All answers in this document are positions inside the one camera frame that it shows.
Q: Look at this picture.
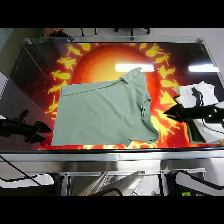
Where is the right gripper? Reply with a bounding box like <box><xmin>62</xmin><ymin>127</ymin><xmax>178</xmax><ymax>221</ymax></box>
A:
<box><xmin>176</xmin><ymin>103</ymin><xmax>198</xmax><ymax>124</ymax></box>

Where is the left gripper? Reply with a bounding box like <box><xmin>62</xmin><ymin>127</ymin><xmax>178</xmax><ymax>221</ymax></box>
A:
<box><xmin>20</xmin><ymin>120</ymin><xmax>54</xmax><ymax>145</ymax></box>

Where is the light green polo shirt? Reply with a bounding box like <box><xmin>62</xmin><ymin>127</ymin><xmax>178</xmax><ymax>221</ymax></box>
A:
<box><xmin>50</xmin><ymin>66</ymin><xmax>161</xmax><ymax>148</ymax></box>

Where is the black cable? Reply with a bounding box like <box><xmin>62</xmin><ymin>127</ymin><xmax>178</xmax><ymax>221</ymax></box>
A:
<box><xmin>199</xmin><ymin>119</ymin><xmax>224</xmax><ymax>136</ymax></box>
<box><xmin>0</xmin><ymin>155</ymin><xmax>46</xmax><ymax>186</ymax></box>

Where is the silver frame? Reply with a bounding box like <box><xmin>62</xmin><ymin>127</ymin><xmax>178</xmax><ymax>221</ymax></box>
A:
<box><xmin>0</xmin><ymin>148</ymin><xmax>224</xmax><ymax>197</ymax></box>

